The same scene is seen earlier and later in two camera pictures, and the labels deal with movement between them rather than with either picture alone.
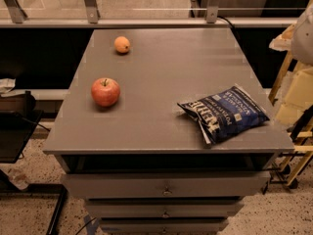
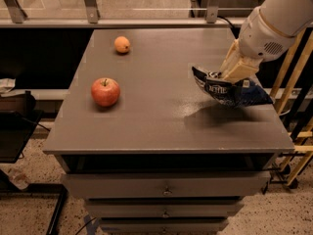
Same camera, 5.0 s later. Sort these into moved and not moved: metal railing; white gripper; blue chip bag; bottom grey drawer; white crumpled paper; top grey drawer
Moved: white gripper; blue chip bag
Not moved: top grey drawer; metal railing; bottom grey drawer; white crumpled paper
